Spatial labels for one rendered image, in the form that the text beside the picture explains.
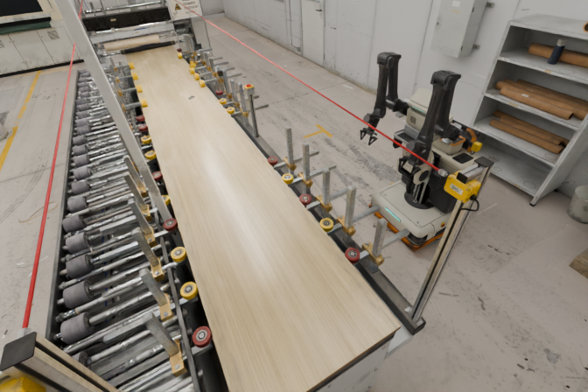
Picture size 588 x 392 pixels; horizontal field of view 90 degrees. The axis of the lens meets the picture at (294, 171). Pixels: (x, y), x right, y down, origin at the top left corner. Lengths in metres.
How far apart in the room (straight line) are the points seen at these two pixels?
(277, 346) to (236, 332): 0.19
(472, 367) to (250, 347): 1.59
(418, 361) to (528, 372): 0.67
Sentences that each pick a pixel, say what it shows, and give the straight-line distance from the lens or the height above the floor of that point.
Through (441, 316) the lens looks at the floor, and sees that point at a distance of 2.65.
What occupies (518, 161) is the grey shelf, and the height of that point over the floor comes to 0.14.
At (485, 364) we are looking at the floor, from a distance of 2.61.
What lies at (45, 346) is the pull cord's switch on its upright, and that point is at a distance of 0.65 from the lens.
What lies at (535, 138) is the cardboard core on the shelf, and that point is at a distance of 3.70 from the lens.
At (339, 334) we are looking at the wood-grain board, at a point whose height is 0.90.
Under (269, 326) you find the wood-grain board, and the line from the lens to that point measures 1.48.
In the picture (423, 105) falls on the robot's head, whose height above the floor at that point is 1.32.
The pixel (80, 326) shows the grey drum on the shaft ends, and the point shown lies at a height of 0.84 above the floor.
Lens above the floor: 2.25
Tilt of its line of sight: 39 degrees down
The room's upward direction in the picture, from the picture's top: 4 degrees counter-clockwise
